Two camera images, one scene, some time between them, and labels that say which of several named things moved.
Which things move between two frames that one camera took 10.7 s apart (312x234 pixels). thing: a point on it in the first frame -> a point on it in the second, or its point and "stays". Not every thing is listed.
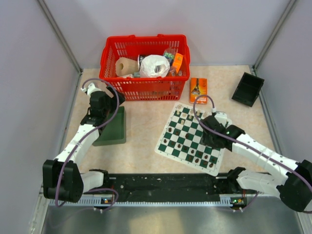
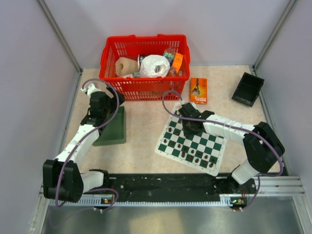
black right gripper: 205,141 -> 188,132
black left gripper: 113,100 stays
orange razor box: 198,87 stays
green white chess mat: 182,141 stays
